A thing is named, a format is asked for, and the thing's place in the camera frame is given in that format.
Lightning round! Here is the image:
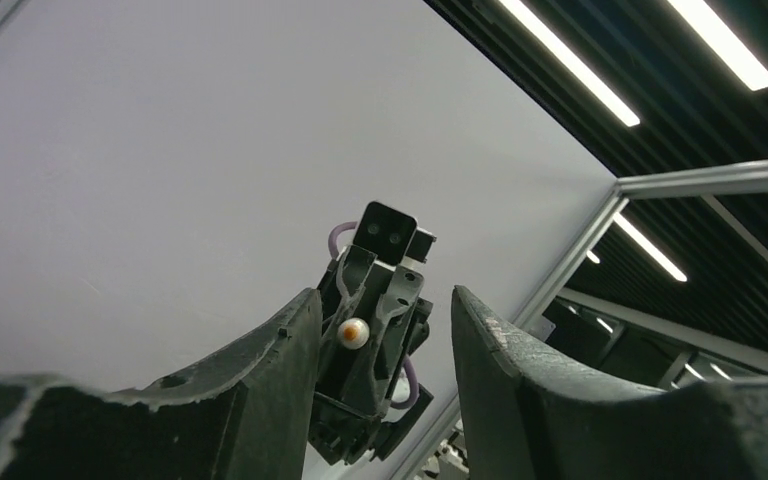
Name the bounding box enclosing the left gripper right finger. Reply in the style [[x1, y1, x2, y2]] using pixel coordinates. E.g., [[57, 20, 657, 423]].
[[451, 285, 768, 479]]

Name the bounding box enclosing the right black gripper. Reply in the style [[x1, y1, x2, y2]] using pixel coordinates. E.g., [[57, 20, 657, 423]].
[[308, 246, 433, 465]]

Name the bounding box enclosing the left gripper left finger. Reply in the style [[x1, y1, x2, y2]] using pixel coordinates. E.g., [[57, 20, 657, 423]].
[[0, 288, 322, 479]]

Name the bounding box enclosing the white orange marker pen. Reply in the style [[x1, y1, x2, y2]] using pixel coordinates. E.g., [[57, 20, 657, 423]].
[[337, 317, 371, 350]]

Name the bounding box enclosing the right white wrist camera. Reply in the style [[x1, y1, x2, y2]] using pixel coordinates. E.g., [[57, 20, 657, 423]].
[[351, 201, 437, 266]]

